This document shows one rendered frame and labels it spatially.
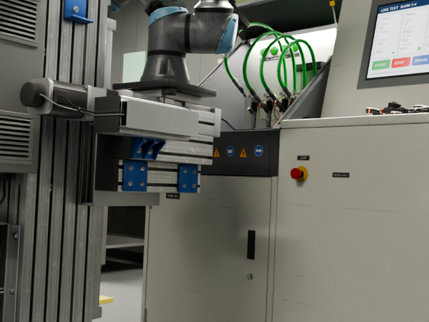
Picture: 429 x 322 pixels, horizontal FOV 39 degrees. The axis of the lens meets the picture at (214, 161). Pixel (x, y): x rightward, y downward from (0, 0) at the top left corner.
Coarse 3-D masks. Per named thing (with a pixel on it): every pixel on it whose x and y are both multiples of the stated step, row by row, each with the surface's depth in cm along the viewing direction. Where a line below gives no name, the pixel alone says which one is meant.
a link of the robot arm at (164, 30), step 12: (156, 12) 177; (168, 12) 176; (180, 12) 178; (156, 24) 177; (168, 24) 176; (180, 24) 176; (156, 36) 177; (168, 36) 176; (180, 36) 176; (156, 48) 177; (168, 48) 176; (180, 48) 178
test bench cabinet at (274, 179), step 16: (256, 176) 213; (272, 176) 208; (272, 192) 205; (272, 208) 205; (272, 224) 205; (144, 240) 253; (272, 240) 204; (144, 256) 252; (272, 256) 204; (144, 272) 251; (272, 272) 203; (144, 288) 251; (272, 288) 203; (144, 304) 250; (272, 304) 203; (272, 320) 203
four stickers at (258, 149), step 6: (216, 150) 225; (228, 150) 221; (240, 150) 217; (246, 150) 215; (258, 150) 211; (216, 156) 225; (228, 156) 221; (240, 156) 217; (246, 156) 214; (258, 156) 211
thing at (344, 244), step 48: (336, 48) 225; (336, 96) 218; (384, 96) 204; (288, 144) 202; (336, 144) 188; (384, 144) 176; (288, 192) 201; (336, 192) 187; (384, 192) 176; (288, 240) 199; (336, 240) 186; (384, 240) 175; (288, 288) 198; (336, 288) 185; (384, 288) 174
